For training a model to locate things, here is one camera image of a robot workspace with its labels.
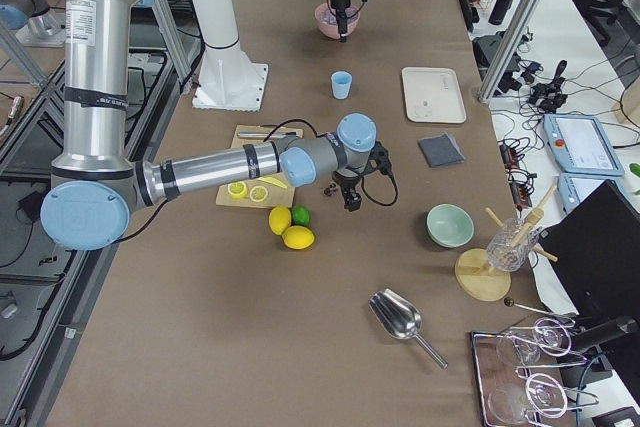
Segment lower whole lemon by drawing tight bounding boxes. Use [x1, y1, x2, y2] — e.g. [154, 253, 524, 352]
[282, 225, 315, 250]

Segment steel muddler black tip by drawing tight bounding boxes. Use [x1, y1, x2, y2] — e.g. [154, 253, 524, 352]
[236, 131, 297, 141]

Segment lemon slice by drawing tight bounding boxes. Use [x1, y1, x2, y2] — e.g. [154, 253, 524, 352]
[227, 181, 249, 200]
[249, 185, 269, 203]

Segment cream serving tray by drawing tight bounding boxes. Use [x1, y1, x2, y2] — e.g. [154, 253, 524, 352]
[401, 67, 467, 124]

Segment mint green bowl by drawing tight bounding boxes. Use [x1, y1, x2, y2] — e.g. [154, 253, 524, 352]
[426, 204, 475, 248]

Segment cut crystal glass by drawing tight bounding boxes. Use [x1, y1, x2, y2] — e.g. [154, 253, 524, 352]
[486, 218, 541, 273]

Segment upper whole lemon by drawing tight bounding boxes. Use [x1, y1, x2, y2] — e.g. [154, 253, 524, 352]
[268, 206, 292, 236]

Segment grey folded cloth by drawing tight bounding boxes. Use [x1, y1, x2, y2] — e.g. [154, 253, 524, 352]
[418, 133, 466, 167]

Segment whole lemon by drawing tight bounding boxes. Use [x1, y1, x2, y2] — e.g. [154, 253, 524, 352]
[268, 206, 292, 236]
[282, 225, 315, 250]

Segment aluminium frame post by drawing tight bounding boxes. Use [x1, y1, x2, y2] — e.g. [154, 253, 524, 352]
[478, 0, 540, 104]

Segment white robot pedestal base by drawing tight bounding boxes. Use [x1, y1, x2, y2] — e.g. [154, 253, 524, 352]
[192, 0, 268, 112]

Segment yellow plastic knife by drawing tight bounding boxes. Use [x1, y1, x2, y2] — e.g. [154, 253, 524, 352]
[258, 176, 289, 190]

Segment pink bowl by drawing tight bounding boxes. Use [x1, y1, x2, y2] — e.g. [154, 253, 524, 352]
[314, 4, 359, 40]

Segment green lime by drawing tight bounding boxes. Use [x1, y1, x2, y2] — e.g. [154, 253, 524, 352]
[290, 205, 311, 227]

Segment steel ice scoop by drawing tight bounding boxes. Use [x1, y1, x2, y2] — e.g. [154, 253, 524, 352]
[369, 288, 448, 369]

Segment lower teach pendant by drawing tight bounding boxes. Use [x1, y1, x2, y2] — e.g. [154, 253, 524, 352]
[557, 172, 607, 214]

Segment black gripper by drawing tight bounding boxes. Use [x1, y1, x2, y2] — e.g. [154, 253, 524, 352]
[331, 168, 364, 212]
[329, 0, 350, 42]

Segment teach pendant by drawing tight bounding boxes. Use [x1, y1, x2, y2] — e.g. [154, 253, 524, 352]
[557, 172, 607, 214]
[543, 114, 624, 178]

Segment upper teach pendant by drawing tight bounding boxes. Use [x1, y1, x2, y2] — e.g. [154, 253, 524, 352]
[543, 114, 624, 178]

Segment lower lemon slice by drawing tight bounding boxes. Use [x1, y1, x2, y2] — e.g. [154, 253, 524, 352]
[249, 185, 269, 203]

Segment mirror tray with glasses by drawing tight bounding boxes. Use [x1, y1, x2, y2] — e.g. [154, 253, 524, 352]
[470, 317, 599, 426]

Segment wooden glass stand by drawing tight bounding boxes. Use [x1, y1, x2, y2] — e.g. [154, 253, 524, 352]
[455, 185, 558, 302]

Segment upper lemon slice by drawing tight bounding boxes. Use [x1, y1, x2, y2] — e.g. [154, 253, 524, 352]
[227, 181, 249, 200]

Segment bamboo cutting board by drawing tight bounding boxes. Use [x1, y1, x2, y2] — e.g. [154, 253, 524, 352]
[215, 124, 295, 209]

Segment light blue plastic cup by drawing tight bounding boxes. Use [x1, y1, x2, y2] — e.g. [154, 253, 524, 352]
[330, 71, 353, 100]

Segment black monitor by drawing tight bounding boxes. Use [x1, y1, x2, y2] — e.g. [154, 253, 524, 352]
[540, 180, 639, 320]

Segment clear ice cubes pile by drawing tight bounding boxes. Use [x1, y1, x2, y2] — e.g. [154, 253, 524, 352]
[316, 3, 359, 27]

